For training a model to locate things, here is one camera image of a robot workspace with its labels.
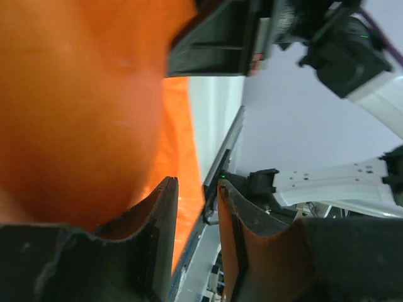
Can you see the orange wrapping paper sheet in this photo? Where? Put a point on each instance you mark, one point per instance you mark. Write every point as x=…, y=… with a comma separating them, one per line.
x=90, y=124

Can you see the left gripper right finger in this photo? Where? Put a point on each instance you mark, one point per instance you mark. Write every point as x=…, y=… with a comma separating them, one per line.
x=312, y=259

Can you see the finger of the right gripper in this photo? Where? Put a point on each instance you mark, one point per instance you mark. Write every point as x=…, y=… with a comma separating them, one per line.
x=225, y=38

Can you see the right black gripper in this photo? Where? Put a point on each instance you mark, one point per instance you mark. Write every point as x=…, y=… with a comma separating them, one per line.
x=345, y=53

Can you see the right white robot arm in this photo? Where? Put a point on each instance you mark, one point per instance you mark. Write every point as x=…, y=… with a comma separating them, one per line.
x=293, y=101

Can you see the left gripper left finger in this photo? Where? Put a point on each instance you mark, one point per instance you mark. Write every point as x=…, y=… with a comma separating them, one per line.
x=127, y=259

